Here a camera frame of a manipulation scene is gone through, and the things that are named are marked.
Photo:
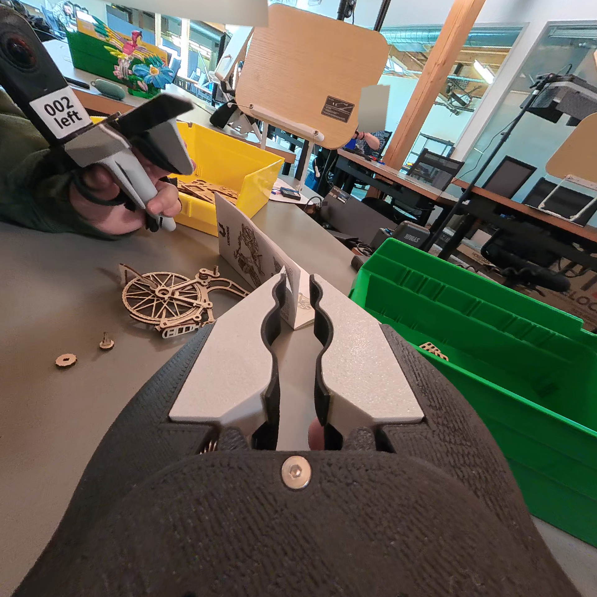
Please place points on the person's left hand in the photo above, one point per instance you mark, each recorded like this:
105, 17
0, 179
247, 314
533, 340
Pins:
112, 214

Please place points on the brown-edged background desk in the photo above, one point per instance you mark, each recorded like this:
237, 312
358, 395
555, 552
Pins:
513, 205

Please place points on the teal oval speaker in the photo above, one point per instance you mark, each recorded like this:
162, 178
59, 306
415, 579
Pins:
108, 89

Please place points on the pile of flat wooden parts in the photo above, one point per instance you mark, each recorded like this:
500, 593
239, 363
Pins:
210, 191

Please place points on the black pen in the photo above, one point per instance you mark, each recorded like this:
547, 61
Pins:
79, 83

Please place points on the black mesh office chair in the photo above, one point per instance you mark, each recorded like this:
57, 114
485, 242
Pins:
438, 168

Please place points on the black equipment box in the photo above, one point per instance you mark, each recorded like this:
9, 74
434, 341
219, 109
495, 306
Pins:
413, 235

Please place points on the person's right hand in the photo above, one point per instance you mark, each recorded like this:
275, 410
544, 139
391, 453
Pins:
317, 436

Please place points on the black hard case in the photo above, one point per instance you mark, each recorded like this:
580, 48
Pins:
569, 100

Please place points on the yellow plastic bin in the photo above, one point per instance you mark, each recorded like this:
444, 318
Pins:
233, 158

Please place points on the small wooden peg piece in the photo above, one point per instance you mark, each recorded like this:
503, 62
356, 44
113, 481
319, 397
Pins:
106, 344

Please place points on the grey desk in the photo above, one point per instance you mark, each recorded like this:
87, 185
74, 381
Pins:
70, 289

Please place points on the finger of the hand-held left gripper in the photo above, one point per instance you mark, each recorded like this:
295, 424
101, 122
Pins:
170, 144
154, 112

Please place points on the green plastic bin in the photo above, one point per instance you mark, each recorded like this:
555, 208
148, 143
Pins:
513, 396

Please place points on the person's left forearm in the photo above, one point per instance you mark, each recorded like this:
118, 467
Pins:
28, 186

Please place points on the black flat monitor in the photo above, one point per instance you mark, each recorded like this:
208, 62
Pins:
508, 177

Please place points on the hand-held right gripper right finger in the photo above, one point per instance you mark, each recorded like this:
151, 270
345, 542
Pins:
368, 373

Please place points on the wooden six-hole plate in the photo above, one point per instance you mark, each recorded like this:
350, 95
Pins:
433, 350

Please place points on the cardboard box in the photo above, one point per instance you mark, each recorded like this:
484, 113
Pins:
580, 298

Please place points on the small black desk gadget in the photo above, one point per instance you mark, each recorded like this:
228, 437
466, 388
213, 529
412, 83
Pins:
290, 193

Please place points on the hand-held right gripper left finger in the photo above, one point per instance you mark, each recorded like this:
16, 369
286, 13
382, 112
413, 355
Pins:
224, 373

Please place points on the small wooden washer disc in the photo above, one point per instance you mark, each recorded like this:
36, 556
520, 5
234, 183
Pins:
60, 361

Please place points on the black tripod stand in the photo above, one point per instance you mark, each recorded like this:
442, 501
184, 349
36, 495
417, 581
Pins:
489, 172

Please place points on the green brick flower box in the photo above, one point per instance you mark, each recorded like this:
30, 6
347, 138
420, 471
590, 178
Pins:
93, 58

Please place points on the white instruction booklet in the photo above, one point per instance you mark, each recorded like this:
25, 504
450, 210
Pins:
252, 247

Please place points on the light wooden board stand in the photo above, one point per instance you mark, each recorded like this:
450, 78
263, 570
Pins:
576, 149
308, 65

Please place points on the wooden support post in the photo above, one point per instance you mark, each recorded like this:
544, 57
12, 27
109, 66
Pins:
433, 79

